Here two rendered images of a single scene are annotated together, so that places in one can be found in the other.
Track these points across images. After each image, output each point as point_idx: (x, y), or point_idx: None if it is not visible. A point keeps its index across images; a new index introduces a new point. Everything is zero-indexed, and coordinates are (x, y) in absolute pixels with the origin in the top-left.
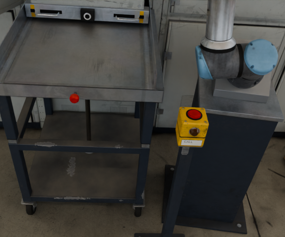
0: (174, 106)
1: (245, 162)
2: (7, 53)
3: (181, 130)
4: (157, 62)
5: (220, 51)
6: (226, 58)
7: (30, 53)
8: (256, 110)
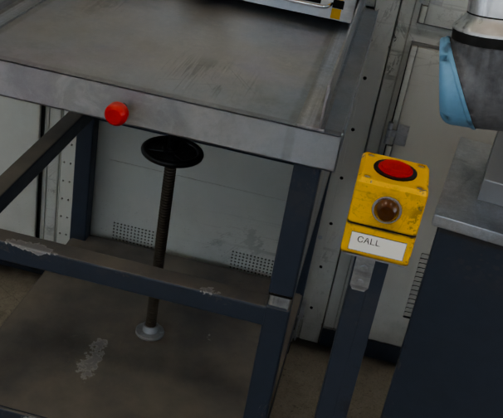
0: (397, 279)
1: None
2: None
3: (352, 202)
4: (348, 90)
5: (497, 44)
6: None
7: (51, 21)
8: None
